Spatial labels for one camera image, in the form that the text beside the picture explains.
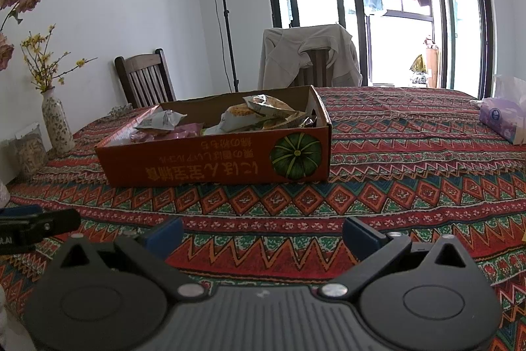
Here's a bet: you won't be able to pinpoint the purple tissue pack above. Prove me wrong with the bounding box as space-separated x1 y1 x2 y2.
478 75 526 146

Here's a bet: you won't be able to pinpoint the orange cardboard box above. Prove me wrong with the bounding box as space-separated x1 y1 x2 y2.
94 85 333 189

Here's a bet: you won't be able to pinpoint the beige jacket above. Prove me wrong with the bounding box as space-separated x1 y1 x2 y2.
258 24 363 89

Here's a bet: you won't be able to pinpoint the yellow flower branches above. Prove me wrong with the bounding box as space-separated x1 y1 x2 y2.
20 24 99 93

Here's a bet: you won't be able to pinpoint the glass jar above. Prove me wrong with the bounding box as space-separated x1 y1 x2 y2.
7 123 48 180

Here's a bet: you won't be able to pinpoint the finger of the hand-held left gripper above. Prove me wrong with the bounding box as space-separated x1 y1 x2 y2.
0 205 43 220
0 209 82 243

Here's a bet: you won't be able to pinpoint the white oat crisp packet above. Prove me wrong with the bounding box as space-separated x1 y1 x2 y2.
203 104 264 136
243 94 297 118

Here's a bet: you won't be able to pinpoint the large pink snack packet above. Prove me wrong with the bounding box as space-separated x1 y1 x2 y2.
131 123 204 143

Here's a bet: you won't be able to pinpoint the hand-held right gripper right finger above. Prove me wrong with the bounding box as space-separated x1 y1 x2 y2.
321 216 471 299

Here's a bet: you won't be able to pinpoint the black sliding door frame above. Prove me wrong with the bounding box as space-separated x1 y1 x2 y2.
259 0 494 99

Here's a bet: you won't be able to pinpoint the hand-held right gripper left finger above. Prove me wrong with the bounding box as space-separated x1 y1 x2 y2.
51 217 206 299

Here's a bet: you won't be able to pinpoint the floral ceramic vase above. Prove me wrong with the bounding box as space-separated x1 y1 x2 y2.
41 87 76 157

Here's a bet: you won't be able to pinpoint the black light stand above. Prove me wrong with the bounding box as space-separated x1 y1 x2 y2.
201 0 240 93

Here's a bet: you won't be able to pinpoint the grey white snack packet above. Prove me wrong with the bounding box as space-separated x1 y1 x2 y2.
133 109 188 132

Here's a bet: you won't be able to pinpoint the wooden balcony cabinet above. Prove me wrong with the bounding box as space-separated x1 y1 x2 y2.
425 47 441 87

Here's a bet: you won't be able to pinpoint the dark wooden chair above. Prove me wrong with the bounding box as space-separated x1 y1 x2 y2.
296 48 334 88
114 49 177 109

